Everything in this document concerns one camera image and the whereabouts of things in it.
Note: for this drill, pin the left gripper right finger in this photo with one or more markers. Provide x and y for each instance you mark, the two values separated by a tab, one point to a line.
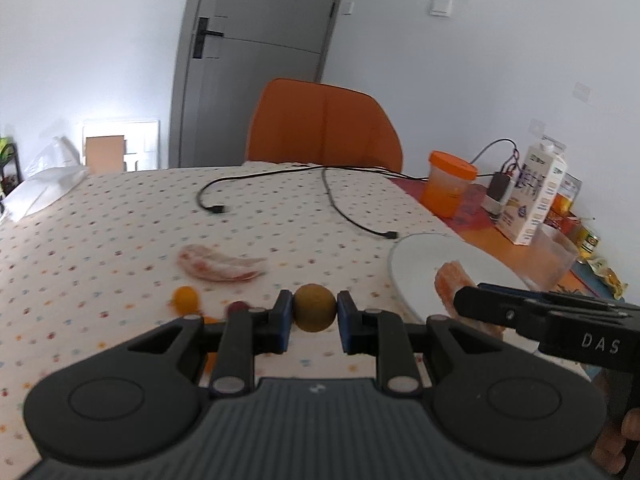
383	335

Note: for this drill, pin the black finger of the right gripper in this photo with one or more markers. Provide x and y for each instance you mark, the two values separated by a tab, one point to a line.
534	314

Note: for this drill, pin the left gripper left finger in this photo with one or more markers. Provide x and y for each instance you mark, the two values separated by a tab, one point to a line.
246	334

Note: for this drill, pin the dark red small fruit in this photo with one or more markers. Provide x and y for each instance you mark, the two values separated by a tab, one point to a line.
237	306

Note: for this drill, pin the small yellow-green fruit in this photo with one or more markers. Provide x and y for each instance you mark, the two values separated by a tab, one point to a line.
314	308

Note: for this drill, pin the small orange kumquat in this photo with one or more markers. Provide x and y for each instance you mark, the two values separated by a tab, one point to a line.
185	301

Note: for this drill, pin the peeled mandarin orange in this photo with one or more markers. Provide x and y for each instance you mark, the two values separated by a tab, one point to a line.
450	278

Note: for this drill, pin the peeled pomelo segment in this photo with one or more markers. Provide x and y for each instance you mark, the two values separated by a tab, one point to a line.
209	265

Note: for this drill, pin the person's right hand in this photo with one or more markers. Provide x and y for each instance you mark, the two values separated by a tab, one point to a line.
608	451

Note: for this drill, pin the clear drinking glass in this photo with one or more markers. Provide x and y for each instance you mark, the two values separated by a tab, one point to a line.
550	255

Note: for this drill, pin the yellow snack packet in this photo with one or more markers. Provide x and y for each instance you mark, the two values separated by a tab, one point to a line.
602	270

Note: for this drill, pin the white round plate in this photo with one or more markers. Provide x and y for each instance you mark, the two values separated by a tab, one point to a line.
418	261

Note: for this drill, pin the yellow can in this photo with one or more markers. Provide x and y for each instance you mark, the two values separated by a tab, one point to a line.
586	241

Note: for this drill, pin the red orange table mat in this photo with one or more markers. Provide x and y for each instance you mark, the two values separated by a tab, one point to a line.
472	223

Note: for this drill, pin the power adapter plug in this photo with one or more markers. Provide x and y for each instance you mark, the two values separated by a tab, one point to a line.
498	189

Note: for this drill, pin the milk carton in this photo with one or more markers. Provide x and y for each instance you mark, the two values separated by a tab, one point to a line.
534	191

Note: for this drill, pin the floral tablecloth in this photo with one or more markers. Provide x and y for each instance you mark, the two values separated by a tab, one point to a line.
124	253

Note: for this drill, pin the orange lidded plastic cup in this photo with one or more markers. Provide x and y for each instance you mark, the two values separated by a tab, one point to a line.
446	183

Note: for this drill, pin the orange chair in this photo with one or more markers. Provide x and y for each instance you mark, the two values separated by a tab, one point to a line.
300	121

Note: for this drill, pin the white framed board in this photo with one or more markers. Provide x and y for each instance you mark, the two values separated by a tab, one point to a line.
142	138

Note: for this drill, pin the cardboard box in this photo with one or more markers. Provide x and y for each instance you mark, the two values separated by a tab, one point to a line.
105	154

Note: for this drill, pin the white plastic bag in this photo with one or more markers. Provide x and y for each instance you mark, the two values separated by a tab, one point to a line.
54	172

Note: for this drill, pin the black metal rack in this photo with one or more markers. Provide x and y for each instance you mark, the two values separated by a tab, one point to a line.
11	174

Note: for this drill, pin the green item on rack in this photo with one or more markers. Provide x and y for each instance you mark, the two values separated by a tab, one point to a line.
7	149

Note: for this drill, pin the grey door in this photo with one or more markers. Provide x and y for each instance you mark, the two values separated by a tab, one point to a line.
214	97

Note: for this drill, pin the black usb cable long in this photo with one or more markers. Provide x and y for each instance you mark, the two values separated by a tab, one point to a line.
352	190

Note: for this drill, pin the black door handle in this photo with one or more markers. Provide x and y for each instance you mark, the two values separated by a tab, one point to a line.
202	32

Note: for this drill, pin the white wall switch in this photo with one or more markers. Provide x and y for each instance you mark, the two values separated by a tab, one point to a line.
441	8

